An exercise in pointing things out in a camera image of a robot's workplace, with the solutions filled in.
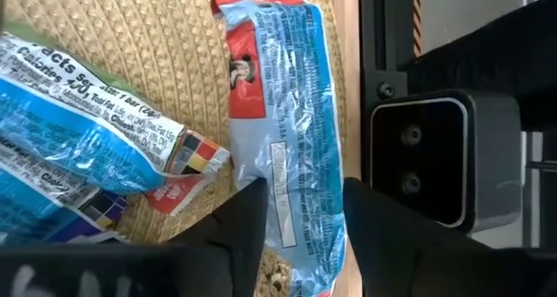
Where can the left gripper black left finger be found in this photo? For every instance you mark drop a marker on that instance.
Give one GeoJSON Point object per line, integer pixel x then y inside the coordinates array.
{"type": "Point", "coordinates": [243, 227]}

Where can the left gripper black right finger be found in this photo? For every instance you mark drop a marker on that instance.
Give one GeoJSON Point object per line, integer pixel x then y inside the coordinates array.
{"type": "Point", "coordinates": [383, 236]}

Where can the blue red wrapper granola bar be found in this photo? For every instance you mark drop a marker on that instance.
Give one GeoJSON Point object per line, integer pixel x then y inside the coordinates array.
{"type": "Point", "coordinates": [300, 114]}

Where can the blue white wrapper granola bar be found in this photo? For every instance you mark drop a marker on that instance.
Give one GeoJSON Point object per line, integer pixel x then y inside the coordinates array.
{"type": "Point", "coordinates": [87, 131]}

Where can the green wrapper barcode granola bar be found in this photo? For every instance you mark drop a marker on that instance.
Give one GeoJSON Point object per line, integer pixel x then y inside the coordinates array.
{"type": "Point", "coordinates": [87, 55]}

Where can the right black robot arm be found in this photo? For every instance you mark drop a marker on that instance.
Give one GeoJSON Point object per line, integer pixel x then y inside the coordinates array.
{"type": "Point", "coordinates": [500, 62]}

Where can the red end wrapper granola bar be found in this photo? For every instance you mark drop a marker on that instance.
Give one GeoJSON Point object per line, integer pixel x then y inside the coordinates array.
{"type": "Point", "coordinates": [174, 194]}

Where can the woven straw basket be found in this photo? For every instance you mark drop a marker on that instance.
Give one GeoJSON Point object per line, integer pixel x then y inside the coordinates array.
{"type": "Point", "coordinates": [165, 49]}

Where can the black aluminium table frame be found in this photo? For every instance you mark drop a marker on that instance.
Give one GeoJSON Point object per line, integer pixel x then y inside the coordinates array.
{"type": "Point", "coordinates": [383, 27]}

